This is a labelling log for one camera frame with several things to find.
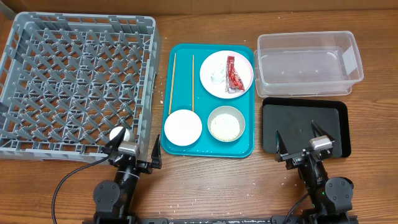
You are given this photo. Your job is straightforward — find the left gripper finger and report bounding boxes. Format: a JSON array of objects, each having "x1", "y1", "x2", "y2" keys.
[
  {"x1": 105, "y1": 126, "x2": 126, "y2": 151},
  {"x1": 151, "y1": 134, "x2": 162, "y2": 169}
]

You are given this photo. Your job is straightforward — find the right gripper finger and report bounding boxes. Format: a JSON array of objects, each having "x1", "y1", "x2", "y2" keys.
[
  {"x1": 311, "y1": 120, "x2": 335, "y2": 142},
  {"x1": 276, "y1": 130, "x2": 289, "y2": 157}
]

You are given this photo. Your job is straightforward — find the small white bowl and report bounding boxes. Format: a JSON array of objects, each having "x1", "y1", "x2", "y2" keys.
[{"x1": 164, "y1": 110, "x2": 203, "y2": 146}]

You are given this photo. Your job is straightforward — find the grey bowl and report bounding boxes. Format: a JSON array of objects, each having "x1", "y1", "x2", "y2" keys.
[{"x1": 208, "y1": 106, "x2": 246, "y2": 142}]

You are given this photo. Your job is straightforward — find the white rice pile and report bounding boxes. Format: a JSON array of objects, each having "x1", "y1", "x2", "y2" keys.
[{"x1": 210, "y1": 113, "x2": 240, "y2": 142}]

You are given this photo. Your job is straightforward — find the red snack wrapper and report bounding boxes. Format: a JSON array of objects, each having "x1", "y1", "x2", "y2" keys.
[{"x1": 226, "y1": 56, "x2": 245, "y2": 94}]

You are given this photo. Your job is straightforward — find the white tissue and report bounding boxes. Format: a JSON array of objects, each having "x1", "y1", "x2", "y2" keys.
[{"x1": 210, "y1": 62, "x2": 226, "y2": 85}]

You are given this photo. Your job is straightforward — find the wooden chopstick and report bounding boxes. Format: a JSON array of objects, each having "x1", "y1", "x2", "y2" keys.
[
  {"x1": 192, "y1": 55, "x2": 195, "y2": 112},
  {"x1": 169, "y1": 52, "x2": 177, "y2": 115}
]

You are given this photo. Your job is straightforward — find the large white plate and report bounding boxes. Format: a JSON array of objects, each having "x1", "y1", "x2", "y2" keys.
[{"x1": 200, "y1": 50, "x2": 254, "y2": 99}]

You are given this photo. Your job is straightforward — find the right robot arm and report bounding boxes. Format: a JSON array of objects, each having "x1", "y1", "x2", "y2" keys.
[{"x1": 272, "y1": 121, "x2": 359, "y2": 224}]

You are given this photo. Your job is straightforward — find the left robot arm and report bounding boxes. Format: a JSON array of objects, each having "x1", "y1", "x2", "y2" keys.
[{"x1": 93, "y1": 128, "x2": 162, "y2": 224}]

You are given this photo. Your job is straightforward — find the grey dishwasher rack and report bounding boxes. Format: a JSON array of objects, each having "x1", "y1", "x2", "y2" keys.
[{"x1": 1, "y1": 12, "x2": 161, "y2": 163}]

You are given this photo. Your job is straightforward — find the white cup in rack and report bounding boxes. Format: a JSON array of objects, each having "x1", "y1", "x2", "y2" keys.
[{"x1": 109, "y1": 126, "x2": 136, "y2": 143}]

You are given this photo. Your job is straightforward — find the black tray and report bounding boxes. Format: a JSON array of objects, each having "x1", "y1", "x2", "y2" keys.
[{"x1": 262, "y1": 97, "x2": 351, "y2": 158}]

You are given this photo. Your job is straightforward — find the clear plastic bin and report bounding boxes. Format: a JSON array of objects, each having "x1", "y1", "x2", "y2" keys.
[{"x1": 254, "y1": 31, "x2": 364, "y2": 98}]

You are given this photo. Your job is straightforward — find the teal plastic tray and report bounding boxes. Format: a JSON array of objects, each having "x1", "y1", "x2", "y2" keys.
[{"x1": 161, "y1": 44, "x2": 255, "y2": 158}]

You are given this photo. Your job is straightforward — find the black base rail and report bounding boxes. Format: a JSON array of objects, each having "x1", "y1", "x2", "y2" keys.
[{"x1": 82, "y1": 215, "x2": 358, "y2": 224}]

